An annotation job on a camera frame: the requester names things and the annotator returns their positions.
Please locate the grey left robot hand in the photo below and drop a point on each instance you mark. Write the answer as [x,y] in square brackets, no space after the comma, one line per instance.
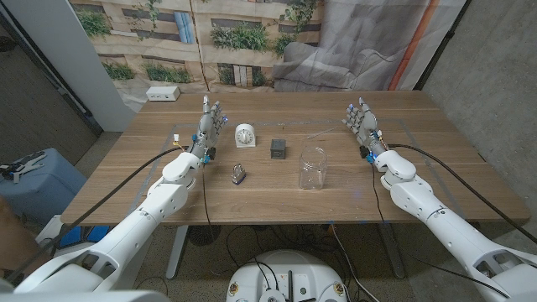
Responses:
[206,130]

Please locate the white power strip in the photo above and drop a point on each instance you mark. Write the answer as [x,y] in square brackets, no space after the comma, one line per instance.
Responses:
[163,93]

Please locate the white kitchen timer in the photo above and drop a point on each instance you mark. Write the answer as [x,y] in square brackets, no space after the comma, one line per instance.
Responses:
[245,136]

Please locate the black round floor base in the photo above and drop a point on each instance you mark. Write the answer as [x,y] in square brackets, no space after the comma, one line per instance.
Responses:
[203,235]

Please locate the white table leg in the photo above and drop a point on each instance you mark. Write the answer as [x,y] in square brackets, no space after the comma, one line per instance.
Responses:
[176,256]

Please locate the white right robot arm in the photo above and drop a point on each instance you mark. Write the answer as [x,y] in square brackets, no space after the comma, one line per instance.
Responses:
[440,218]

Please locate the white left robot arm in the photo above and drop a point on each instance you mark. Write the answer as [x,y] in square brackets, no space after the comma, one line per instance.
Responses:
[138,222]

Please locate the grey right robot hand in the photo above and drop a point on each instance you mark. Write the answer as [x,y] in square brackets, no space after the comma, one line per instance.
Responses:
[368,123]

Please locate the blue box under table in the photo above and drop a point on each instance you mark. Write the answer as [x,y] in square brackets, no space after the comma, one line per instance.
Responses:
[81,235]

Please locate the dark grey block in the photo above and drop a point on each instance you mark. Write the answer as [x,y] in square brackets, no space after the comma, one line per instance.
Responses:
[277,149]

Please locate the blue hard case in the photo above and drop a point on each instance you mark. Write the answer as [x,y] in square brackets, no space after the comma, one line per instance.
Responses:
[46,189]

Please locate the black and white hand tool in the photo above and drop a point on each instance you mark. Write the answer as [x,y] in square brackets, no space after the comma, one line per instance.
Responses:
[23,165]

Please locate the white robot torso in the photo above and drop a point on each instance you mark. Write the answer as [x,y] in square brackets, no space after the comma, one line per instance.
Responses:
[289,268]

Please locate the grey table leg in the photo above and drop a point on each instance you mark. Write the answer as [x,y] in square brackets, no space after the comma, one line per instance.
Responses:
[392,251]

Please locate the printed fabric backdrop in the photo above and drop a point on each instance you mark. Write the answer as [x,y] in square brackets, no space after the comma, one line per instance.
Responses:
[251,42]

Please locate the clear glass cup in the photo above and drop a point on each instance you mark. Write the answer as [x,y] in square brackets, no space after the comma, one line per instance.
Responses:
[313,170]

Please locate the black backdrop frame pole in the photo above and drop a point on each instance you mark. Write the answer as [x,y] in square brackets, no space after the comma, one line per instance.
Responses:
[442,44]

